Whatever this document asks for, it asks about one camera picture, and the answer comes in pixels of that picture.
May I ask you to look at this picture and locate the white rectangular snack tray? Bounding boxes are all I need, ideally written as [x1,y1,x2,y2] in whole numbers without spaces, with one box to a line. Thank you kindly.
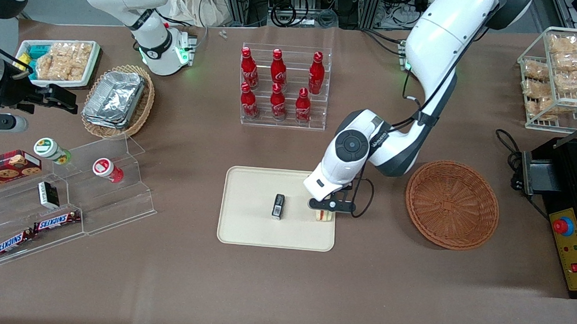
[13,36,102,92]

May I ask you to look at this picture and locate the clear acrylic bottle rack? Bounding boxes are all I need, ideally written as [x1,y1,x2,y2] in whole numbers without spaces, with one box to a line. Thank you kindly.
[237,42,333,132]

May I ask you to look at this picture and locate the stacked aluminium foil trays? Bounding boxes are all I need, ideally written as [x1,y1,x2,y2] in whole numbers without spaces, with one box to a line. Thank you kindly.
[81,69,147,132]

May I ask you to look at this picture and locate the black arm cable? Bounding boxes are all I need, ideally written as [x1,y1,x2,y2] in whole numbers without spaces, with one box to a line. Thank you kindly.
[349,66,457,225]

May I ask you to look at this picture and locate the cream plastic tray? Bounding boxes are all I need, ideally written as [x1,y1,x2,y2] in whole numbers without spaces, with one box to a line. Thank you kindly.
[216,165,340,253]

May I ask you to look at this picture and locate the aluminium frame post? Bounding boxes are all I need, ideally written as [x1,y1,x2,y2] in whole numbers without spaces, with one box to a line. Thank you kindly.
[219,0,252,28]
[358,0,385,31]

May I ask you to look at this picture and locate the beige cloth bag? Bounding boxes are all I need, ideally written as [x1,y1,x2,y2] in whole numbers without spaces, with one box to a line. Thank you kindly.
[163,0,230,29]

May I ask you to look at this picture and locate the black countertop appliance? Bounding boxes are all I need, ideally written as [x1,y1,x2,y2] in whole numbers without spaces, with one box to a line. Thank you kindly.
[518,133,577,211]

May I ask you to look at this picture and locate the bagged fried snack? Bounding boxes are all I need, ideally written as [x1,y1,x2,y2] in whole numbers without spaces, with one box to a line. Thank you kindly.
[521,59,551,82]
[552,67,577,95]
[547,33,577,55]
[551,50,577,73]
[521,78,556,100]
[525,95,575,122]

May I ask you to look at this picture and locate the blue snack packet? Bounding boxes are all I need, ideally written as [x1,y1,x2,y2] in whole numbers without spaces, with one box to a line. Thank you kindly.
[21,42,52,68]

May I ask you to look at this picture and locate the small black white box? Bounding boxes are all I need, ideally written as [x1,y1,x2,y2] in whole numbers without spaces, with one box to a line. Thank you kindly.
[36,180,62,210]

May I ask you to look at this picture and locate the light oval wicker basket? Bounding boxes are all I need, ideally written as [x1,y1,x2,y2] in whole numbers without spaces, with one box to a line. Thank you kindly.
[79,62,158,142]

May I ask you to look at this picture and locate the red emergency stop button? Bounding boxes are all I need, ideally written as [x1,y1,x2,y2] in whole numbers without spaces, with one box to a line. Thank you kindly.
[552,217,577,238]

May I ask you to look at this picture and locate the red lidded cup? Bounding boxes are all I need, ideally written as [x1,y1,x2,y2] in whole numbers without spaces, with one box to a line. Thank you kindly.
[91,156,126,184]

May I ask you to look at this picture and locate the brown round wicker basket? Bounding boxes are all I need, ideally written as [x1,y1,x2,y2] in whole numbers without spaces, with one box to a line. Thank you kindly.
[402,158,502,254]

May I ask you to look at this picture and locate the snickers chocolate bar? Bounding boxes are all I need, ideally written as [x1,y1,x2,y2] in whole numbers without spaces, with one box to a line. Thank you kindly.
[32,207,82,236]
[0,226,36,263]

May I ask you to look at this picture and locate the bagged rice crackers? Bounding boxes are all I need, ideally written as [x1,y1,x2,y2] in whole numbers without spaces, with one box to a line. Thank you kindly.
[33,39,95,84]

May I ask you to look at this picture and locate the coiled black cable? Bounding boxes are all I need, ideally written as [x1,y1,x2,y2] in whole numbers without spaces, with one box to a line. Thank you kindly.
[268,0,300,29]

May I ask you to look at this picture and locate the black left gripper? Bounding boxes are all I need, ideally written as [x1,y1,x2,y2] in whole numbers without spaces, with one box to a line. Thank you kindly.
[312,179,357,223]

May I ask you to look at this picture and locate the red cola bottle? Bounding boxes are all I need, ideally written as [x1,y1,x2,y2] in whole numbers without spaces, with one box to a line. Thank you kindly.
[268,83,289,122]
[306,51,327,96]
[239,47,262,91]
[238,82,262,121]
[293,87,314,125]
[269,48,290,90]

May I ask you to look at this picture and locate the green lidded cup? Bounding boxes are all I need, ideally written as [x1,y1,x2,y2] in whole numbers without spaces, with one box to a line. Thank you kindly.
[33,136,73,166]

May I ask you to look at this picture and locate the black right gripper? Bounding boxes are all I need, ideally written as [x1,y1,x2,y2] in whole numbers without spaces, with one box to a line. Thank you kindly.
[0,71,81,118]

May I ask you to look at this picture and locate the red cookie box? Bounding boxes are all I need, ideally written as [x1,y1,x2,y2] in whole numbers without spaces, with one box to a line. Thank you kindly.
[0,148,44,199]

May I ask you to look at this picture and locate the black table power cable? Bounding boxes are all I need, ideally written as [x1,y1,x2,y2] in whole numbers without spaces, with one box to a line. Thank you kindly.
[490,127,555,220]

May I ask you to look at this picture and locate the clear acrylic step shelf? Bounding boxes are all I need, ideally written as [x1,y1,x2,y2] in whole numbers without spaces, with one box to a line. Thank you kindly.
[0,126,163,276]

